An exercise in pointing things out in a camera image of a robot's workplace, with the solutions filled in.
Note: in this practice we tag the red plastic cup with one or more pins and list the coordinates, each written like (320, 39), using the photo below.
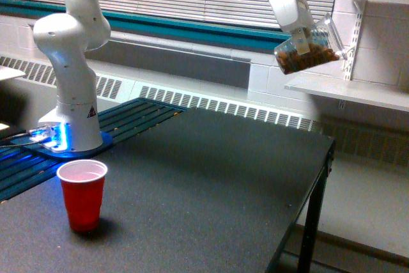
(82, 183)

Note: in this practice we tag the white shelf bracket rail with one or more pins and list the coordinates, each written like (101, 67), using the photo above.
(351, 53)

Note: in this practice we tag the clear cup of nuts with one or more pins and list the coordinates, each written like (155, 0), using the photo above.
(324, 44)

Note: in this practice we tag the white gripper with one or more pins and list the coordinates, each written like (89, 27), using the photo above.
(287, 7)

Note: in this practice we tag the black table leg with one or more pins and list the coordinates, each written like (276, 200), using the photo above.
(313, 215)

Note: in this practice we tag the white lower wall shelf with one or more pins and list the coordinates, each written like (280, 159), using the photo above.
(352, 91)

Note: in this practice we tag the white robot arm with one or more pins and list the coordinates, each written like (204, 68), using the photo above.
(65, 37)

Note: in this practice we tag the white baseboard radiator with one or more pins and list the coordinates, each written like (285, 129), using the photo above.
(120, 90)

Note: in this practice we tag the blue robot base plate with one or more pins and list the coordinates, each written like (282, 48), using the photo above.
(66, 156)

